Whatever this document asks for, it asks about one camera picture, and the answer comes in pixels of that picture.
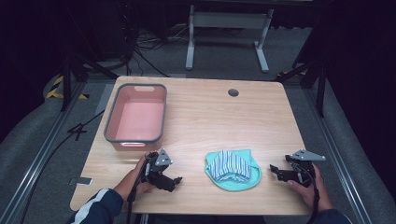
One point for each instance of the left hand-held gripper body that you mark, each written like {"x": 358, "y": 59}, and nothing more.
{"x": 162, "y": 159}

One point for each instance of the person's left hand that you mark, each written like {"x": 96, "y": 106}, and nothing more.
{"x": 130, "y": 182}

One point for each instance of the aluminium floor rail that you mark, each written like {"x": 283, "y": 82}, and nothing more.
{"x": 339, "y": 161}
{"x": 37, "y": 161}

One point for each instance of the pink basin with grey rim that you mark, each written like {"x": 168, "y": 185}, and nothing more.
{"x": 137, "y": 116}

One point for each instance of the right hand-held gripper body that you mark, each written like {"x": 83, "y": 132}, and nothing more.
{"x": 303, "y": 163}

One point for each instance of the black tape cross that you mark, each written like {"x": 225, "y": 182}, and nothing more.
{"x": 77, "y": 130}

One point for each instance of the teal and striped cloth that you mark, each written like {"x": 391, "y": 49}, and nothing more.
{"x": 232, "y": 170}

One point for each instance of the black tripod stand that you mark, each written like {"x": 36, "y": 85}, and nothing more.
{"x": 67, "y": 81}
{"x": 319, "y": 84}

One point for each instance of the grey tape piece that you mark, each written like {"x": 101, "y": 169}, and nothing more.
{"x": 81, "y": 181}

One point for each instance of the person's right hand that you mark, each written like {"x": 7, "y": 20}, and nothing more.
{"x": 313, "y": 194}

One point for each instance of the white metal desk frame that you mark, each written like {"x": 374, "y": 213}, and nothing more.
{"x": 229, "y": 20}

